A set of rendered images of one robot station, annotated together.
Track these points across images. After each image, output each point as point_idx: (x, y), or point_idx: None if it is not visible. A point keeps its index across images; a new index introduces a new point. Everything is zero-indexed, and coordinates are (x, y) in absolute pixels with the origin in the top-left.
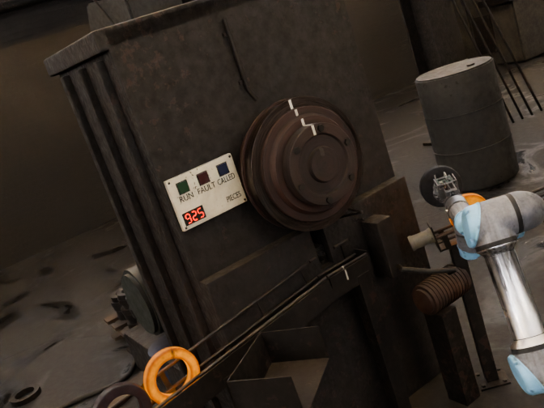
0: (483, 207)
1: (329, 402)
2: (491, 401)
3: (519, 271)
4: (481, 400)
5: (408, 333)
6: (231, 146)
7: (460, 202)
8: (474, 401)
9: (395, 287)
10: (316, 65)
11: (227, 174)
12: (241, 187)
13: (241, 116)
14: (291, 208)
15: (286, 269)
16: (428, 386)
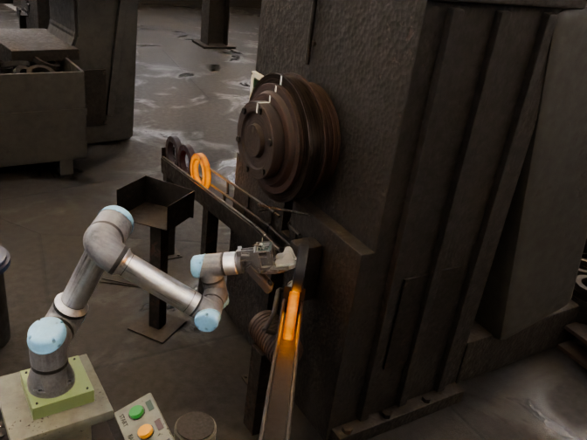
0: (104, 210)
1: (252, 307)
2: (237, 439)
3: (80, 262)
4: (245, 434)
5: (305, 360)
6: None
7: (218, 255)
8: (247, 429)
9: (312, 318)
10: (363, 78)
11: None
12: None
13: (301, 69)
14: None
15: (266, 199)
16: (294, 409)
